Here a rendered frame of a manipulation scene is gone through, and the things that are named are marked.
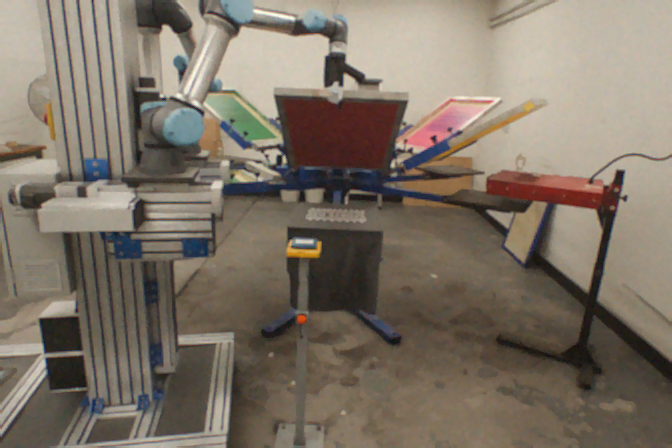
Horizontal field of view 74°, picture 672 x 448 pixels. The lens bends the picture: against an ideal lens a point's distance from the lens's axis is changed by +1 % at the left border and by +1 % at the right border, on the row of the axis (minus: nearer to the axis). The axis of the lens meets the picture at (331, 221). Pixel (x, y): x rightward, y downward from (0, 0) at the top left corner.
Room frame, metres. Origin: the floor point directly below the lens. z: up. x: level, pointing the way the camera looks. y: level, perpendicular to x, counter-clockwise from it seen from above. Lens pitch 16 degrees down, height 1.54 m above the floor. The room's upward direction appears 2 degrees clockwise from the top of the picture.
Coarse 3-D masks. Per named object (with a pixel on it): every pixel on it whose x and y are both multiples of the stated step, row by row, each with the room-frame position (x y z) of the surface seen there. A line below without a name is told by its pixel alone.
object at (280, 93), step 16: (288, 96) 1.98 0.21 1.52; (304, 96) 1.98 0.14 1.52; (320, 96) 1.98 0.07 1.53; (352, 96) 1.97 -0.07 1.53; (368, 96) 1.97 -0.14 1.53; (384, 96) 1.98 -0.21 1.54; (400, 96) 1.98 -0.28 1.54; (400, 112) 2.06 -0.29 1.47; (288, 128) 2.23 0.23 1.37; (288, 144) 2.38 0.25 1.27; (288, 160) 2.56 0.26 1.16; (384, 160) 2.51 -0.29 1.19
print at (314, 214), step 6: (312, 210) 2.24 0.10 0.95; (318, 210) 2.25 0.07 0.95; (324, 210) 2.25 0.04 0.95; (330, 210) 2.26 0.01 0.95; (336, 210) 2.26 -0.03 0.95; (342, 210) 2.27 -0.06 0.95; (348, 210) 2.27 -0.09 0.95; (354, 210) 2.27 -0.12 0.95; (360, 210) 2.28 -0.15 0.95; (306, 216) 2.12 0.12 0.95; (312, 216) 2.12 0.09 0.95; (318, 216) 2.13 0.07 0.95; (324, 216) 2.13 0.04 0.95; (330, 216) 2.14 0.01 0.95; (336, 216) 2.14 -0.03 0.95; (342, 216) 2.15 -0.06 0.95; (348, 216) 2.15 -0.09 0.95; (354, 216) 2.16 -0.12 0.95; (360, 216) 2.16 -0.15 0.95; (348, 222) 2.05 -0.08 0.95; (354, 222) 2.05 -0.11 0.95; (360, 222) 2.06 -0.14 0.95
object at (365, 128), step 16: (352, 112) 2.07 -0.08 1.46; (368, 112) 2.07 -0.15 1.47; (384, 112) 2.06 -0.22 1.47; (352, 128) 2.20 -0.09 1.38; (368, 128) 2.20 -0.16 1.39; (384, 128) 2.19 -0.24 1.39; (352, 144) 2.35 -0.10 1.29; (368, 144) 2.34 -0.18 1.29; (384, 144) 2.34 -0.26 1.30; (352, 160) 2.53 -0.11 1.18; (368, 160) 2.52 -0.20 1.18
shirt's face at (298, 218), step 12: (300, 204) 2.36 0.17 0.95; (312, 204) 2.37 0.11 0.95; (324, 204) 2.38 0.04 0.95; (336, 204) 2.39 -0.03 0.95; (348, 204) 2.40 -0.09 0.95; (300, 216) 2.11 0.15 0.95; (372, 216) 2.17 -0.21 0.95; (336, 228) 1.94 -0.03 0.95; (348, 228) 1.95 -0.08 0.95; (360, 228) 1.95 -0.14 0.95; (372, 228) 1.96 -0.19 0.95
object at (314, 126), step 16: (288, 112) 2.10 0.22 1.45; (304, 112) 2.09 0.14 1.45; (320, 112) 2.09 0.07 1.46; (336, 112) 2.08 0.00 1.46; (304, 128) 2.22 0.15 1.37; (320, 128) 2.22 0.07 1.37; (336, 128) 2.21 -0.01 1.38; (304, 144) 2.38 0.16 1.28; (320, 144) 2.37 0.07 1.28; (336, 144) 2.36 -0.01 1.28; (304, 160) 2.55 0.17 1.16; (320, 160) 2.54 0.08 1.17; (336, 160) 2.53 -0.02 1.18
